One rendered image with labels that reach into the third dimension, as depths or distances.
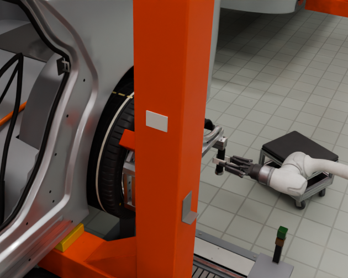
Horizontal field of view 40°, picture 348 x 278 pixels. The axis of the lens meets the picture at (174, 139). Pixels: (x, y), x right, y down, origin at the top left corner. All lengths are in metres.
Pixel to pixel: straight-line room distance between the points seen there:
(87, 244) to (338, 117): 3.02
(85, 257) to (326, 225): 1.81
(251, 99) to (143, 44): 3.40
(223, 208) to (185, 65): 2.15
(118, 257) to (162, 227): 0.33
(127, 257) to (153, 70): 0.80
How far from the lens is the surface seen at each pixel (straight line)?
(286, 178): 2.20
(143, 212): 1.61
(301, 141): 3.48
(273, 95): 4.75
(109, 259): 1.92
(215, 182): 3.51
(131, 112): 2.04
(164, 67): 1.27
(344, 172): 2.18
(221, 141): 2.24
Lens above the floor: 2.18
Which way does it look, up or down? 34 degrees down
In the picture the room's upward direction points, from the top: 2 degrees clockwise
